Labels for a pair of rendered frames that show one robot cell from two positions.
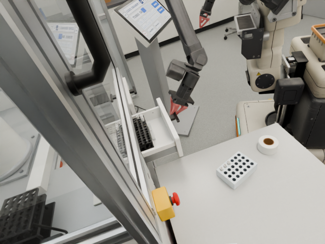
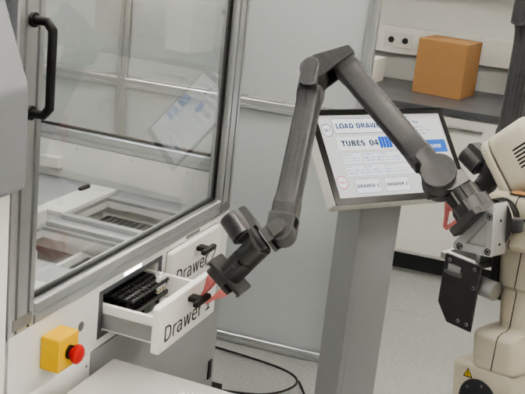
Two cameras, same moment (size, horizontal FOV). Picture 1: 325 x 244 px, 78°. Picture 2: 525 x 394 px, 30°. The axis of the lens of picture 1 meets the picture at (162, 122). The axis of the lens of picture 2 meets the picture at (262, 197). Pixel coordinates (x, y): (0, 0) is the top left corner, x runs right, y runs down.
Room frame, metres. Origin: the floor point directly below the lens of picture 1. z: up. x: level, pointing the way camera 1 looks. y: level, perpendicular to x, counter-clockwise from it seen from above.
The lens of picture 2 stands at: (-1.15, -1.02, 1.75)
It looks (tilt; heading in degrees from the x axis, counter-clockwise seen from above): 16 degrees down; 25
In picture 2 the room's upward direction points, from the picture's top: 6 degrees clockwise
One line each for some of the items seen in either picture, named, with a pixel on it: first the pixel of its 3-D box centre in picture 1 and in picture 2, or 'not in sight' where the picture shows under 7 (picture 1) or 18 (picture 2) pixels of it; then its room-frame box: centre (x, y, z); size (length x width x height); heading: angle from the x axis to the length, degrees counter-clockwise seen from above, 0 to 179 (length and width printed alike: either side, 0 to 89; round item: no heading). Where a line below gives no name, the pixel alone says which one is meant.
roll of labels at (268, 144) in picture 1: (267, 144); not in sight; (0.47, -0.38, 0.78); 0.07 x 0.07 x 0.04
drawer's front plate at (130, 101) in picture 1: (129, 97); (194, 257); (0.95, 0.13, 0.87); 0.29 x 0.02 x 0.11; 5
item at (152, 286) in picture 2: (145, 128); (148, 289); (0.64, 0.08, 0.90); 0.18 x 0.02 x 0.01; 5
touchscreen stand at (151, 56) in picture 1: (162, 79); (363, 321); (1.68, -0.11, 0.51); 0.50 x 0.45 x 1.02; 57
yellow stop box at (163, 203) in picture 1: (164, 203); (60, 349); (0.31, 0.06, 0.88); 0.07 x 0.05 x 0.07; 5
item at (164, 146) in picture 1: (123, 142); (105, 291); (0.63, 0.19, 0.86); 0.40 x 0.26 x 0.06; 95
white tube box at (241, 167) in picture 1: (236, 169); not in sight; (0.40, -0.21, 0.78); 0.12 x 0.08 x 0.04; 115
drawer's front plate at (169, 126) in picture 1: (168, 124); (185, 309); (0.64, -0.02, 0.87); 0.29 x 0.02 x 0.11; 5
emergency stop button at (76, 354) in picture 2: (174, 199); (75, 353); (0.31, 0.03, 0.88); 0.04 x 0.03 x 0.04; 5
